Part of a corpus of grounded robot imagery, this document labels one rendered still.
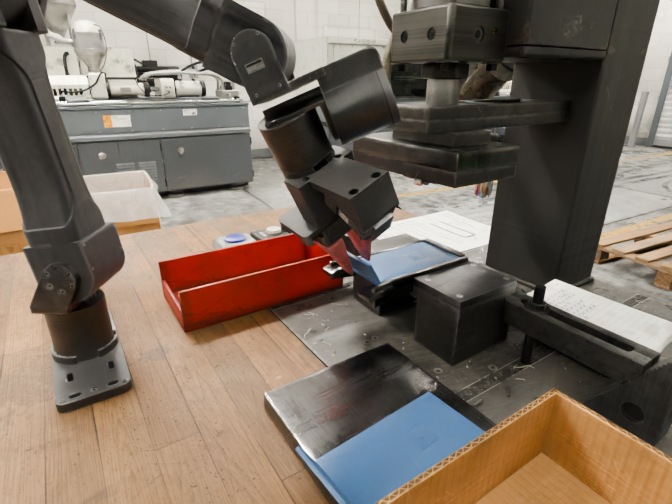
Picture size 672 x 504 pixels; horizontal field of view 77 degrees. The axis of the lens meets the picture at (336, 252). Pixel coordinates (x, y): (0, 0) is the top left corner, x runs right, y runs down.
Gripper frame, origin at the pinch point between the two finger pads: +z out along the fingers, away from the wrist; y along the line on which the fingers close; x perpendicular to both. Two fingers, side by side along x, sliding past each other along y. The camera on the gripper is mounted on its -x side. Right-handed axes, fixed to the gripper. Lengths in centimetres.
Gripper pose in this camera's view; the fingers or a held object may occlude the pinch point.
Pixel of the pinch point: (355, 260)
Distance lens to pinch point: 51.1
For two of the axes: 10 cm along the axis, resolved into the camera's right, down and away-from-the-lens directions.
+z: 3.7, 7.2, 5.9
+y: 7.6, -6.0, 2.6
